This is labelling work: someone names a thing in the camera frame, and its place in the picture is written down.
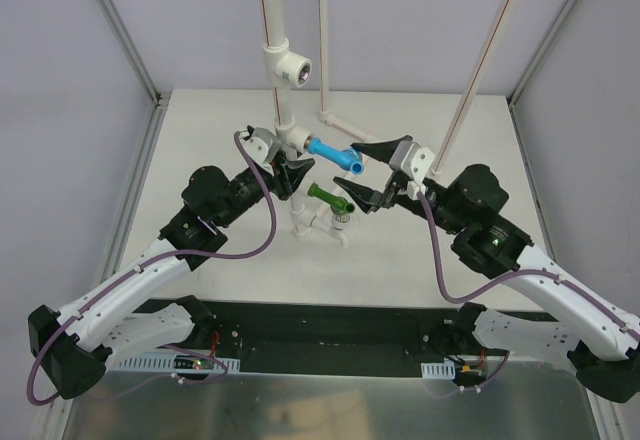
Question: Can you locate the blue plastic faucet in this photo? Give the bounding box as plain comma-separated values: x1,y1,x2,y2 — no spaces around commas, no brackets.
306,137,364,175

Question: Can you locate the white pipe assembly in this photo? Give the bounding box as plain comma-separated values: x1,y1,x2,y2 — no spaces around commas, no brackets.
247,0,534,241

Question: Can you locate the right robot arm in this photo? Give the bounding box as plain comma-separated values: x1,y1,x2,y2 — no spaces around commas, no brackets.
334,135,639,404

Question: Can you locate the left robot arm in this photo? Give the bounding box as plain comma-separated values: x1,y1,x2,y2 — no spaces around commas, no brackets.
26,153,315,406

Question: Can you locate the green plastic faucet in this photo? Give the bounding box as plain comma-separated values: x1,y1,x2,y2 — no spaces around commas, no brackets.
307,183,356,215

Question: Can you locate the white plastic faucet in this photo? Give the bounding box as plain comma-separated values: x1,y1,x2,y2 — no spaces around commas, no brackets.
311,214,352,248

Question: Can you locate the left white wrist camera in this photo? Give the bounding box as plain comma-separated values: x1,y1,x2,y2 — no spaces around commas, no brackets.
240,127,281,172

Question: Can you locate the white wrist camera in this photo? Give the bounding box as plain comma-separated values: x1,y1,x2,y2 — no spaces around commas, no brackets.
389,140,435,200
240,127,281,172

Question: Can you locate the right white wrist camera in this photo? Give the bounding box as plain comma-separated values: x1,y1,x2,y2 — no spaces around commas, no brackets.
389,140,435,200

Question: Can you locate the left aluminium frame post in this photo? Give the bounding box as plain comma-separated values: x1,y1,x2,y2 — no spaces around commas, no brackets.
96,0,170,108

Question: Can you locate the aluminium frame post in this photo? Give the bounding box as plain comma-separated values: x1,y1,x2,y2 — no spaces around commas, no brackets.
96,0,170,108
507,0,581,111

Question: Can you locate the front aluminium rail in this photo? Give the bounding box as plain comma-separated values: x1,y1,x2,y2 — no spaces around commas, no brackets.
63,310,604,361

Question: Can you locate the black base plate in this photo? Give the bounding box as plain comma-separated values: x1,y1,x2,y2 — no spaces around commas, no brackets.
181,301,482,378

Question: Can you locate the right aluminium frame post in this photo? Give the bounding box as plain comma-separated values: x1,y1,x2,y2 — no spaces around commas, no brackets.
507,0,581,111

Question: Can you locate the left white cable duct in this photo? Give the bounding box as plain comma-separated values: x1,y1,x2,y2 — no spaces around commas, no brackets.
111,353,241,374

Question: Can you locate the white cable duct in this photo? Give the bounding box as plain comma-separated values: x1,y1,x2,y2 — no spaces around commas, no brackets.
420,360,456,380
111,353,241,374

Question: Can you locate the right white cable duct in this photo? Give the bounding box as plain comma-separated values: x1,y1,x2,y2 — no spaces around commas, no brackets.
420,360,456,380

